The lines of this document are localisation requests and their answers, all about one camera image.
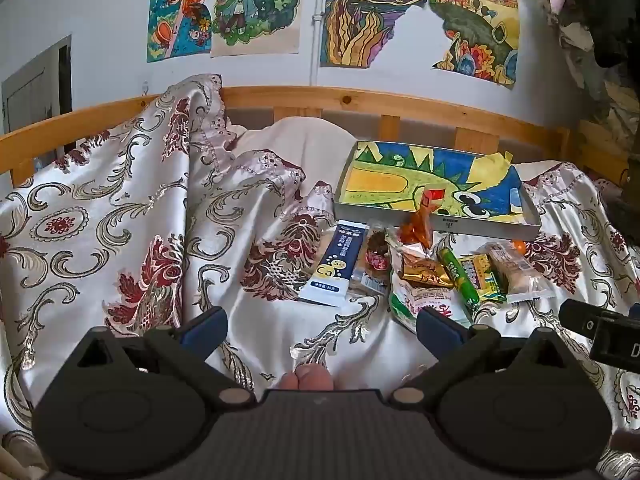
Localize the yellow green snack packet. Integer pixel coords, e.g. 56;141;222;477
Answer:
459;253;509;304

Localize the seaweed pattern wall poster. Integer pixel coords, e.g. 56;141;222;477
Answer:
320;0;432;68

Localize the wooden bed rail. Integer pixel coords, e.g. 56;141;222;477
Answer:
0;85;640;188

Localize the large white green packet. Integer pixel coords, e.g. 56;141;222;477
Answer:
386;237;475;335

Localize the dark hanging clothing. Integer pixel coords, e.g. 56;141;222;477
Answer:
570;0;640;68

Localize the green sausage stick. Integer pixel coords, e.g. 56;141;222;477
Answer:
436;246;482;312

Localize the orange cartoon figure wall poster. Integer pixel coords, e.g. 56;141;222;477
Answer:
146;0;219;63

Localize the patterned hanging cloth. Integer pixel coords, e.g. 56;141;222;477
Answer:
547;0;640;141

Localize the floral satin blanket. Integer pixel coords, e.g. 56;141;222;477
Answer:
0;74;640;480

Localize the yellow green landscape wall poster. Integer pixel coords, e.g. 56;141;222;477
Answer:
429;0;521;91

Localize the colourful drawing paper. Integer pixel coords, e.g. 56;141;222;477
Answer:
340;142;526;223

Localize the clear packet of dark dates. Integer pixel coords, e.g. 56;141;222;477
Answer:
350;227;392;297

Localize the gold foil snack packet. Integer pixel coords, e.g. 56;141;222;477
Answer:
401;256;454;289

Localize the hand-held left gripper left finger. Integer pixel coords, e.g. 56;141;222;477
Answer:
70;306;257;411

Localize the grey window frame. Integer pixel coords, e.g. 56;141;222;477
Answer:
1;35;72;133

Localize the blue white stick packet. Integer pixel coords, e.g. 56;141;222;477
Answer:
298;220;372;309

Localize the grey metal tray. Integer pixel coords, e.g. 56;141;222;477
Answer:
334;140;542;241

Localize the clear rice cracker packet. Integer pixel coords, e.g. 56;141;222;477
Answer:
486;241;557;304

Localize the orange red sauce packet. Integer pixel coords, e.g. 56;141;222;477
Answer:
397;187;447;252

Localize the blond cartoon figure wall poster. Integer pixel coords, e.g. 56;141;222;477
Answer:
210;0;307;58

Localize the white wall pipe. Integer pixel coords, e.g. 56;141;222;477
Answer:
310;0;322;86

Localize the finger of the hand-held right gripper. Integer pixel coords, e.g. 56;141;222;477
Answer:
558;298;606;346

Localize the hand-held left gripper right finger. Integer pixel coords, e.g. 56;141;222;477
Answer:
387;307;571;408

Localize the plain cream cloth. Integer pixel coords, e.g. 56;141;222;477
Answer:
220;116;361;241

